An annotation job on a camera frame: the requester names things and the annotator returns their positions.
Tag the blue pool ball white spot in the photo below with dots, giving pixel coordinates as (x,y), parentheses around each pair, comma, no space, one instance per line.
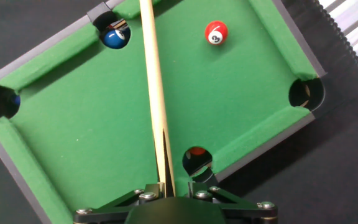
(113,40)

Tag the plain red pool ball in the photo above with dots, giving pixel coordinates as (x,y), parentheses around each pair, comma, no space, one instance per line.
(197,151)

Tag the wooden pool cue black butt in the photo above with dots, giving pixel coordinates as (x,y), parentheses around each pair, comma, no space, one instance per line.
(154,77)

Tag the mini green pool table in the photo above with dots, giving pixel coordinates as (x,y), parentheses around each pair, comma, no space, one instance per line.
(89,124)

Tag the dark blue pool ball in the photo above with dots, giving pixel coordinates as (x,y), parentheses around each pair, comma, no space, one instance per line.
(16,100)

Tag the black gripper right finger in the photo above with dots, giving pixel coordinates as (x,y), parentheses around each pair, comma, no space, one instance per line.
(247,213)

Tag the red number three pool ball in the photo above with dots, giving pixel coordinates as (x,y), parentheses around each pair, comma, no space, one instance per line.
(216,31)

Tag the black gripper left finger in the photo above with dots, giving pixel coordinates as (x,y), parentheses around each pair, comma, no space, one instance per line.
(104,214)

